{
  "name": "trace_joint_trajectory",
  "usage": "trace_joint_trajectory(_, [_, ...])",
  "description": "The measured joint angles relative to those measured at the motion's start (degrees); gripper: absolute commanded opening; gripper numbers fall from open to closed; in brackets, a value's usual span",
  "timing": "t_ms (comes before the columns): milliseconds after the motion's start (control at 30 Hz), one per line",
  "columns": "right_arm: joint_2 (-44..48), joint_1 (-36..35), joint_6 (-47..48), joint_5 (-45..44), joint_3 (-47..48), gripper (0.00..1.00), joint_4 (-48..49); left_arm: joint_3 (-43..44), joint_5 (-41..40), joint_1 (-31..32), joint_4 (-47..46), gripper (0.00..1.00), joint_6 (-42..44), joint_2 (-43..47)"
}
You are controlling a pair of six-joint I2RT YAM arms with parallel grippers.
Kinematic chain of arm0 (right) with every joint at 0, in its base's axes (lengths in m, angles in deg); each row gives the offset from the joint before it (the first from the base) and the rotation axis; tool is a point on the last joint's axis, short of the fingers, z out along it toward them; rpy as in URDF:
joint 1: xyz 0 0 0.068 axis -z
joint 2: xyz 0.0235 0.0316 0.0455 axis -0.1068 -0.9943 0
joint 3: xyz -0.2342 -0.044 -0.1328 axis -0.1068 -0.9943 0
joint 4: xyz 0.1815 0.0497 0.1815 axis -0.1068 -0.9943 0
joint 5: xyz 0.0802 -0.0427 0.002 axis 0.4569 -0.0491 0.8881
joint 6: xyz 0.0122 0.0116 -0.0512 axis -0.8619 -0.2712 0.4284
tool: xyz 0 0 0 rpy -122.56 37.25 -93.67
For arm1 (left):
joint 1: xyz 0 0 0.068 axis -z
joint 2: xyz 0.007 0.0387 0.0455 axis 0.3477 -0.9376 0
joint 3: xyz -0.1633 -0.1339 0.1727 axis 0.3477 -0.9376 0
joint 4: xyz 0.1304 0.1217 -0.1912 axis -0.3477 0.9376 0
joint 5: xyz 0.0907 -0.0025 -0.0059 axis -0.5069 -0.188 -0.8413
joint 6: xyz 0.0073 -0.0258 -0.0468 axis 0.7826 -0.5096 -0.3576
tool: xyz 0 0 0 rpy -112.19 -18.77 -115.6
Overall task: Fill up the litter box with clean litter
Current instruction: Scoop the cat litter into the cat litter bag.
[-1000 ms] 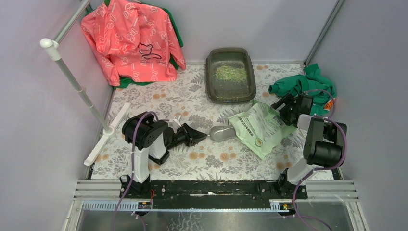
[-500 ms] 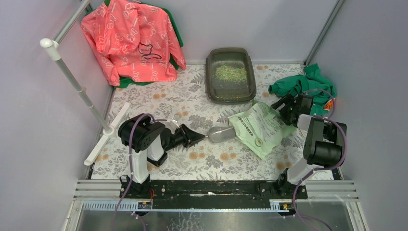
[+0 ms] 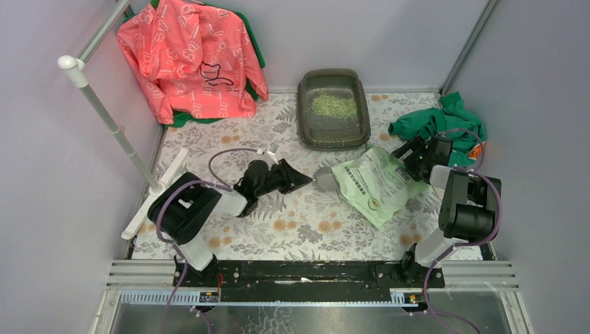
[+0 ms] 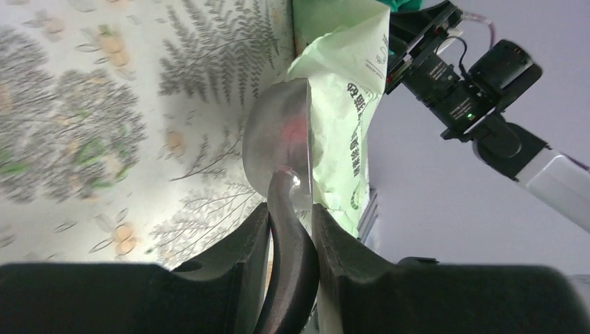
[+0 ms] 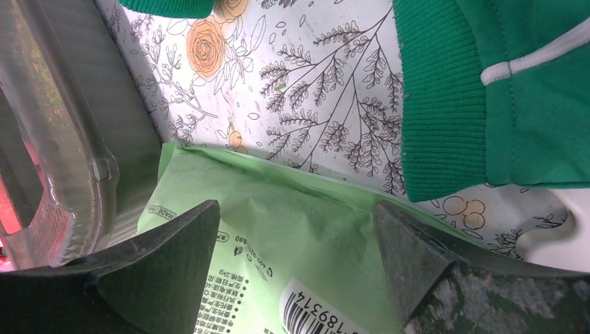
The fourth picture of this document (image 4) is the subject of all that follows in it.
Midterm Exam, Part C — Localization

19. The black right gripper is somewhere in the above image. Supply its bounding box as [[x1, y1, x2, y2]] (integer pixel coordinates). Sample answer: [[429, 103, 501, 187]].
[[385, 1, 489, 141]]

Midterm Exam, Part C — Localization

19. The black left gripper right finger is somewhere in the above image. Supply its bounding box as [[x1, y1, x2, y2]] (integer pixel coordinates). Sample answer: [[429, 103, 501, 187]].
[[312, 204, 415, 333]]

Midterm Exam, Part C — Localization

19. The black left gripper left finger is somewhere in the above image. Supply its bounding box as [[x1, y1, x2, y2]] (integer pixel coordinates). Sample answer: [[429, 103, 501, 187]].
[[138, 203, 270, 333]]

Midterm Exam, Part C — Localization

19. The green cat litter bag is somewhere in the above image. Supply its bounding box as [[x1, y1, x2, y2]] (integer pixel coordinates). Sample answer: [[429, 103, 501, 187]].
[[287, 1, 390, 239]]

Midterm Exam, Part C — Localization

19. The metal litter scoop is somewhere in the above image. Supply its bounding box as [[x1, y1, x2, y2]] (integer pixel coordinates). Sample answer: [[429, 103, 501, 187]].
[[242, 78, 319, 333]]

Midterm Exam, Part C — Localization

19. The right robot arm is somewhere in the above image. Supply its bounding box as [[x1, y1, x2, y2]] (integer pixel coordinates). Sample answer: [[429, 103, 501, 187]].
[[385, 1, 589, 230]]

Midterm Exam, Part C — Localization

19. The crumpled green garment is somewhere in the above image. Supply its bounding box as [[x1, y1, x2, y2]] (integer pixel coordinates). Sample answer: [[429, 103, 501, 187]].
[[378, 0, 423, 13]]

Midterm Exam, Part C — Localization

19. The floral patterned mat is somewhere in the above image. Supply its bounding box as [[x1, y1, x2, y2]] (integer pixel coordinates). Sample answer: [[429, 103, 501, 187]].
[[1, 1, 294, 268]]

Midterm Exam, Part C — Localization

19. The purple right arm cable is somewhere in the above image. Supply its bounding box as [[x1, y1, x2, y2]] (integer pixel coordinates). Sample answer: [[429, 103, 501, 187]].
[[461, 11, 497, 49]]

